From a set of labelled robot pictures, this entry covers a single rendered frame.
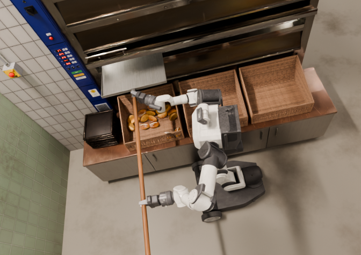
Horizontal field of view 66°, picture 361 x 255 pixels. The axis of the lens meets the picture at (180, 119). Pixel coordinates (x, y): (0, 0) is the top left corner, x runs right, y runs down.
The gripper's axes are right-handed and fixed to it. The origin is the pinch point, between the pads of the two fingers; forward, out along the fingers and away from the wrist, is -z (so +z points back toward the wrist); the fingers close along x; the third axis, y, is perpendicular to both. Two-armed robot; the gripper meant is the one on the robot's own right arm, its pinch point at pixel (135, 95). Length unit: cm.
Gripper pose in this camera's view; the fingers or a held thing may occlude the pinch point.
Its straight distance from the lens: 225.8
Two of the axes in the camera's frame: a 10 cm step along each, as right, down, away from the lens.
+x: 1.8, 5.2, 8.4
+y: 4.4, -8.0, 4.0
